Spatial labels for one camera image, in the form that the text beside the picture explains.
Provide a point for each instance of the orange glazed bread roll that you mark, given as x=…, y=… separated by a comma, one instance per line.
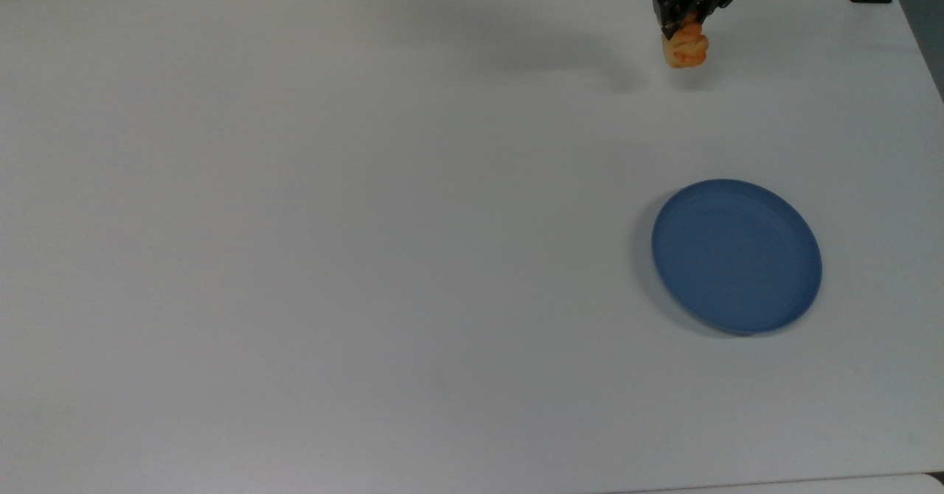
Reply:
x=686, y=48

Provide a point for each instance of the blue round plate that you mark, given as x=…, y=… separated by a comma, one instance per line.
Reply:
x=737, y=258

